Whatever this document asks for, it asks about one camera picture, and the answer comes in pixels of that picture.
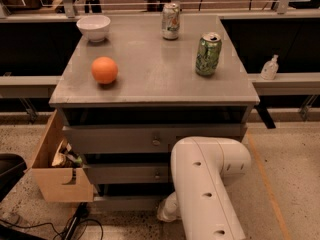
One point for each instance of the grey bottom drawer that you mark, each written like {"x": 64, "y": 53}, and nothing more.
{"x": 132, "y": 197}

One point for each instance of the grey drawer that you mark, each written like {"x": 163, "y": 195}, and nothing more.
{"x": 128, "y": 168}
{"x": 147, "y": 129}
{"x": 132, "y": 197}

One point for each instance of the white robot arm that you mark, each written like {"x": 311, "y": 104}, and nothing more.
{"x": 201, "y": 168}

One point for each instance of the grey drawer cabinet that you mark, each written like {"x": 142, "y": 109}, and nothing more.
{"x": 153, "y": 71}

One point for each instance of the grey middle drawer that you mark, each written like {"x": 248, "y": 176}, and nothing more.
{"x": 128, "y": 168}

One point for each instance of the grey top drawer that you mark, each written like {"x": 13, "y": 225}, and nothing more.
{"x": 147, "y": 129}

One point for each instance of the grey metal railing beam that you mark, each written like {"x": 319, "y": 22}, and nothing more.
{"x": 283, "y": 84}

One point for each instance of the orange fruit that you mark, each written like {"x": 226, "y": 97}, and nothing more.
{"x": 104, "y": 70}

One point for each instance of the green soda can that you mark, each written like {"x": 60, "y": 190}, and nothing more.
{"x": 208, "y": 53}

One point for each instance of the white soda can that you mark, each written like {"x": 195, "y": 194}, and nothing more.
{"x": 170, "y": 21}

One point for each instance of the snack items in box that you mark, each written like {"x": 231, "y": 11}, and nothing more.
{"x": 65, "y": 157}

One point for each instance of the white ceramic bowl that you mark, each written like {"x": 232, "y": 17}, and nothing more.
{"x": 94, "y": 28}

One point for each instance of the clear sanitizer pump bottle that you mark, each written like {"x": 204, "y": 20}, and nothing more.
{"x": 270, "y": 68}

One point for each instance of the wooden side box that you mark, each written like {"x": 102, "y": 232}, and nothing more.
{"x": 58, "y": 184}

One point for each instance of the black chair seat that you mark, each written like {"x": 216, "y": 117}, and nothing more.
{"x": 12, "y": 169}

